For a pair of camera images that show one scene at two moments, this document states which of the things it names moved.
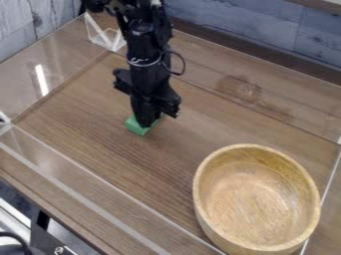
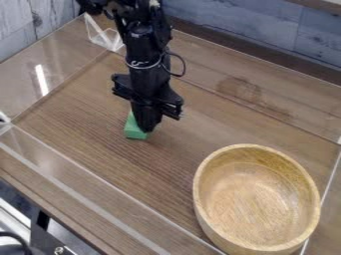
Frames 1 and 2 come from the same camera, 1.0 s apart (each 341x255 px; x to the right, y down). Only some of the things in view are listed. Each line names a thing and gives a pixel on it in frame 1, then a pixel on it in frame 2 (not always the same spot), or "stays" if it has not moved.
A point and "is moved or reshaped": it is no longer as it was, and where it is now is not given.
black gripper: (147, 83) stays
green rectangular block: (132, 125) is moved or reshaped
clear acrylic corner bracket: (108, 38) stays
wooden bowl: (255, 200) stays
